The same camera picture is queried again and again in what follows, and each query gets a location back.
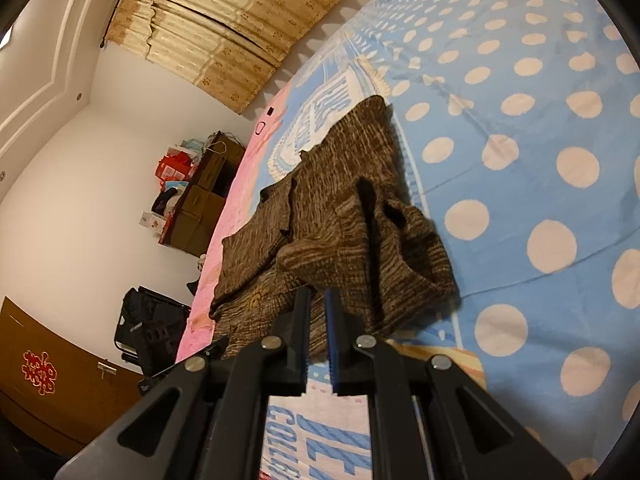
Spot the pink and blue printed blanket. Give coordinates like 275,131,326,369
172,0,640,480

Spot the brown knit sweater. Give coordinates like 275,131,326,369
207,95,461,361

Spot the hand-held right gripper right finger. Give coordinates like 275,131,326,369
324,290,573,480

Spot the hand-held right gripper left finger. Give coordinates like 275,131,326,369
52,287,313,480

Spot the red paper door decoration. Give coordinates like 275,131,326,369
21,350,57,395

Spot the dark clothes pile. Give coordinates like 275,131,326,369
152,190,181,213

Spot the black bag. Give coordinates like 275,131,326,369
187,260,207,297

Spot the brown wooden door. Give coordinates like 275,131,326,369
0,296,146,456

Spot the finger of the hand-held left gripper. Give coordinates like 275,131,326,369
149,336,231,387

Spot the black folding chair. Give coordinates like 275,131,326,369
114,286,193,378

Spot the small white box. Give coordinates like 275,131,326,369
140,210,166,236

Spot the brown wooden desk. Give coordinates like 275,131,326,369
159,131,247,258

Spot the red gift box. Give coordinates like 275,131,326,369
157,155,193,181

